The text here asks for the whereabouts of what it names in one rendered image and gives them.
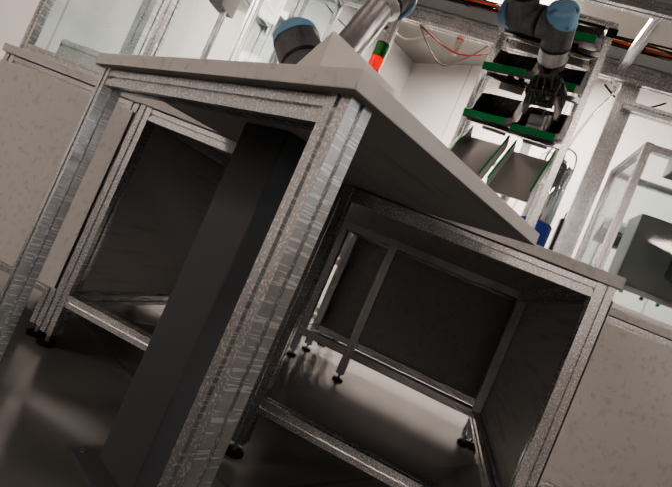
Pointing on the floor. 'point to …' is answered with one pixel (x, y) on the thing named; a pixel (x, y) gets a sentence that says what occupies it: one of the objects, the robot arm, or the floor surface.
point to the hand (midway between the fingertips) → (541, 113)
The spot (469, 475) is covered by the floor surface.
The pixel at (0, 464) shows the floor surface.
